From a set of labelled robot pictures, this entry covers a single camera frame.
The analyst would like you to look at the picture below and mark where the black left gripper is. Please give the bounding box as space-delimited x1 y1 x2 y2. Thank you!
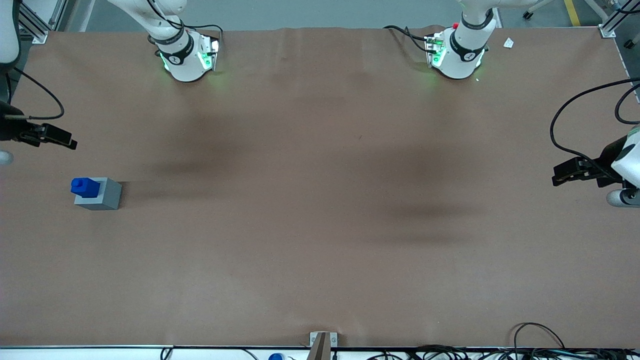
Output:
552 135 627 190

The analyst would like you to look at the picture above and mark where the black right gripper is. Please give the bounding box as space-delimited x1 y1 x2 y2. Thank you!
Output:
0 101 79 151

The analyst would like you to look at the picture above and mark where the blue plastic insert part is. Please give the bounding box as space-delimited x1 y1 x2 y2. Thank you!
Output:
70 177 102 199

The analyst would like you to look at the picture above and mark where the gray square base block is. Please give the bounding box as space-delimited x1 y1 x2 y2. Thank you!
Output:
74 177 123 211

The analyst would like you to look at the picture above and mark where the grey cart leg with caster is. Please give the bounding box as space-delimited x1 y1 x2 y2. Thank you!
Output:
522 0 557 21

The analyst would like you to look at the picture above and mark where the brown table cover sheet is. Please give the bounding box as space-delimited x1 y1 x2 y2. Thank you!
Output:
0 25 640 348

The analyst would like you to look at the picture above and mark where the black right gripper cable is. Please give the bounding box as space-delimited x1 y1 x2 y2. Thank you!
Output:
2 66 66 121

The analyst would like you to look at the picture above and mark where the long black left gripper cable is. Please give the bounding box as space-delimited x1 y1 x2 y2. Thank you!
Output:
550 77 640 183

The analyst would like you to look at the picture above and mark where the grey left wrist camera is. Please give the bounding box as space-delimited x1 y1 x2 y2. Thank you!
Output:
606 188 640 208

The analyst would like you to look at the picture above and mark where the short black looped cable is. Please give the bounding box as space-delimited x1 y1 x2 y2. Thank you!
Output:
614 82 640 125

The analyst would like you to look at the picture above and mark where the aluminium frame post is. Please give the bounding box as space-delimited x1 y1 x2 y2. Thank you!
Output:
599 0 640 39
19 0 49 45

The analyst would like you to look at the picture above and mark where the black arched cable loop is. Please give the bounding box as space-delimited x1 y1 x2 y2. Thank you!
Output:
512 322 566 351

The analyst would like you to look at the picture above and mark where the black arm base cable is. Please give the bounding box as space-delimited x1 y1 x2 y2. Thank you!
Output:
179 22 224 51
383 25 432 53

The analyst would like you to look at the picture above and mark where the black cable bundle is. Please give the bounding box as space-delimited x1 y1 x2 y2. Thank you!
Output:
367 344 640 360

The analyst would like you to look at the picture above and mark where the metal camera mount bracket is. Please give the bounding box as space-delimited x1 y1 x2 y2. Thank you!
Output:
309 331 338 360

